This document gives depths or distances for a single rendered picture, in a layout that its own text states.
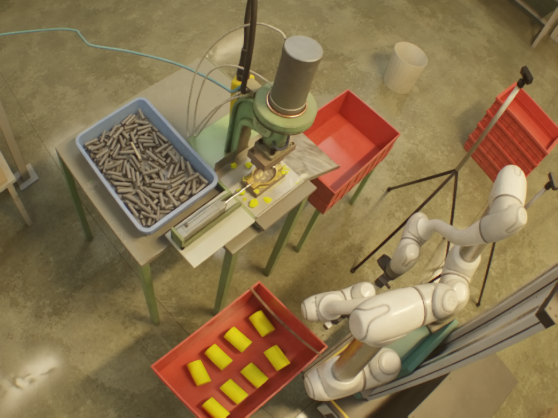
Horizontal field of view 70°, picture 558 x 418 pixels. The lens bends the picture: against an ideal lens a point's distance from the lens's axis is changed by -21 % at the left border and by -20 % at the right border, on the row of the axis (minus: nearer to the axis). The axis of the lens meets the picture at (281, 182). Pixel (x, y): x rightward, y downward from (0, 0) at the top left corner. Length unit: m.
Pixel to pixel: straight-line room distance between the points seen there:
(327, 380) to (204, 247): 0.69
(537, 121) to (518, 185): 2.25
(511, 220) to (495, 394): 0.96
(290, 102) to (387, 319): 0.74
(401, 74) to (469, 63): 1.24
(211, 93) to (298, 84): 0.91
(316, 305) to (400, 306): 0.57
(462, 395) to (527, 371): 1.43
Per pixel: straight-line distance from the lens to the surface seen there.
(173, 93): 2.34
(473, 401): 2.24
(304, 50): 1.46
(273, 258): 2.70
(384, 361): 1.88
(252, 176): 1.98
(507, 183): 1.78
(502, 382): 2.35
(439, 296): 1.36
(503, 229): 1.69
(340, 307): 1.73
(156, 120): 2.16
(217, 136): 2.13
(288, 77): 1.49
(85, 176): 2.10
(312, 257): 3.04
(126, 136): 2.11
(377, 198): 3.39
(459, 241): 1.84
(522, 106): 4.02
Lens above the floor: 2.69
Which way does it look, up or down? 56 degrees down
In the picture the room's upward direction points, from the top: 20 degrees clockwise
